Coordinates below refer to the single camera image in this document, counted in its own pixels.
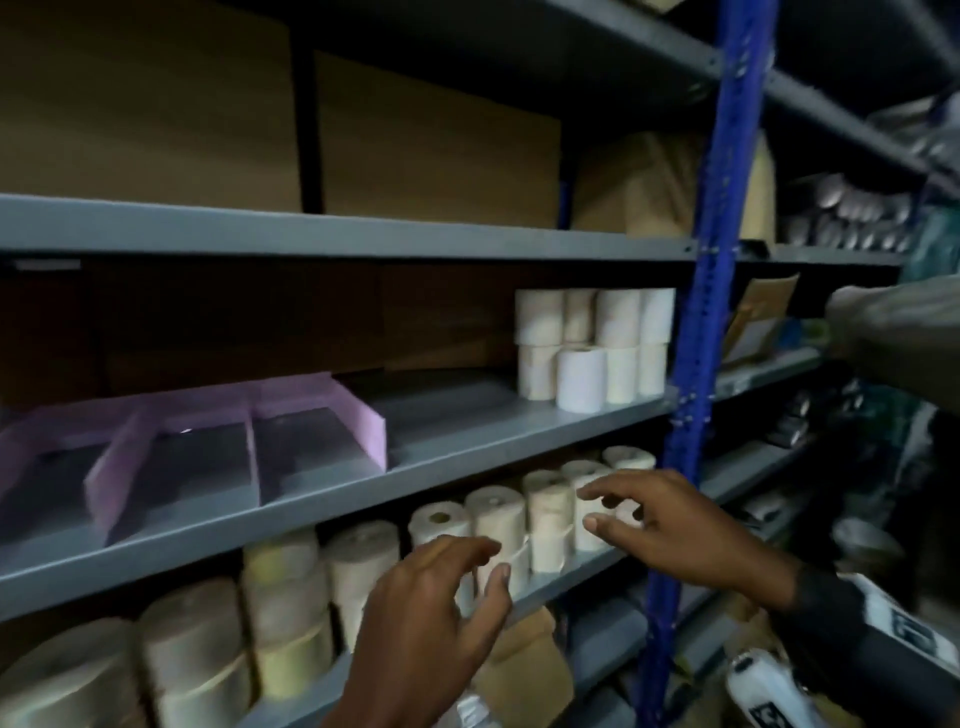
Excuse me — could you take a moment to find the person's left hand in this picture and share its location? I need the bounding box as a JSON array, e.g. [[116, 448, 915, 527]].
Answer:
[[333, 536, 515, 706]]

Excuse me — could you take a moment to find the person's right hand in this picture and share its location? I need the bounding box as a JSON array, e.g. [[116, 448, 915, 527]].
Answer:
[[577, 468, 804, 613]]

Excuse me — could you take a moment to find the row of white paper rolls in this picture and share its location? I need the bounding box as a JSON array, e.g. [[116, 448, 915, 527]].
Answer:
[[0, 446, 658, 728]]

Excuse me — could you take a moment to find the stack of white paper rolls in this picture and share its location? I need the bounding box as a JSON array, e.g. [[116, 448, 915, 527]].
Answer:
[[515, 287, 678, 415]]

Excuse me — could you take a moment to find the brown paper package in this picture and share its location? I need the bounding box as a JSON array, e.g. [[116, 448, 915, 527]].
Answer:
[[472, 607, 575, 728]]

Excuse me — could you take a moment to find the black right wristband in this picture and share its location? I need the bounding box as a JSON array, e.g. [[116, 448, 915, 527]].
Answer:
[[772, 566, 960, 728]]

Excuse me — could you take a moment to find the white marker tag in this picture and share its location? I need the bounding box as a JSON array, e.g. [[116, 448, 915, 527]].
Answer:
[[847, 573, 960, 673]]

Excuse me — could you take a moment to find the row of grey tube ends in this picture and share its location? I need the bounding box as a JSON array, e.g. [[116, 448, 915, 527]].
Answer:
[[779, 172, 916, 253]]

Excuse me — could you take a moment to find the orange-brown cardboard box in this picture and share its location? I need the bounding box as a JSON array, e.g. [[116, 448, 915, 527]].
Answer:
[[0, 277, 99, 406]]

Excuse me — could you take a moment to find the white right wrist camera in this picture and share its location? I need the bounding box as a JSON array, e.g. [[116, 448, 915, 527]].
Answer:
[[725, 648, 826, 728]]

